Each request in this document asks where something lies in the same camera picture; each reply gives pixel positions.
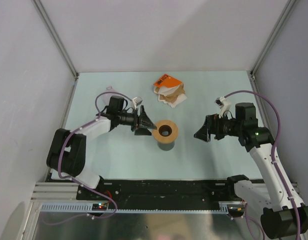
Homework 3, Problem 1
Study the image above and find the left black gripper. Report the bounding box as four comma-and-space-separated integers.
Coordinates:
117, 105, 156, 136

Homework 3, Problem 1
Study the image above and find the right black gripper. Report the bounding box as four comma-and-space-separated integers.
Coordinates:
194, 111, 243, 142

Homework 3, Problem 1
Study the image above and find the pink glass dripper cone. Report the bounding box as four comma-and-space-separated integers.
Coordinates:
101, 86, 119, 105

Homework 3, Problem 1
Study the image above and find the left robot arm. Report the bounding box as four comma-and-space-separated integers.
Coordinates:
46, 95, 157, 200

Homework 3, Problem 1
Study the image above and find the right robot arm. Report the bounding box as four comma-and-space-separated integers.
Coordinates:
193, 102, 308, 239

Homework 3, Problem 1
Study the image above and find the glass carafe with coffee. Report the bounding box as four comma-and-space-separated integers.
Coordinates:
157, 141, 175, 151

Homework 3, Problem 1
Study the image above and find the orange coffee filter package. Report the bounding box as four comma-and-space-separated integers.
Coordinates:
153, 73, 183, 88

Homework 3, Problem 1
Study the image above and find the stack of paper filters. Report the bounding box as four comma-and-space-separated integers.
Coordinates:
153, 83, 187, 108

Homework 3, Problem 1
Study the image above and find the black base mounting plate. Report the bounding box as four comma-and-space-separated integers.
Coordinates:
45, 172, 247, 211

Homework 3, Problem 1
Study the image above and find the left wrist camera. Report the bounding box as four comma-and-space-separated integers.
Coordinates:
131, 96, 143, 110

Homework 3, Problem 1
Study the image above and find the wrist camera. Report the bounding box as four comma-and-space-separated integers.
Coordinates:
214, 96, 232, 119
131, 96, 143, 110

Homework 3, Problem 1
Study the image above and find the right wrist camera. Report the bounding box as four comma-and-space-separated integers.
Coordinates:
214, 96, 232, 119

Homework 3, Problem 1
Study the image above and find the grey slotted cable duct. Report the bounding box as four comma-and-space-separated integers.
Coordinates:
38, 201, 231, 215

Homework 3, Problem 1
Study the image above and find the right aluminium frame post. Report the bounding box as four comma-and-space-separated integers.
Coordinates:
250, 0, 299, 80

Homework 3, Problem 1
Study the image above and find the aluminium frame post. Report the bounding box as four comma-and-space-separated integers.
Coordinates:
250, 0, 299, 80
31, 0, 79, 81

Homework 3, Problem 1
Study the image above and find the aluminium extrusion rail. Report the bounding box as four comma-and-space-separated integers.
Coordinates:
30, 181, 81, 201

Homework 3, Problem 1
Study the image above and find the left aluminium frame post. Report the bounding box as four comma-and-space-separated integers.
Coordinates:
31, 0, 79, 81

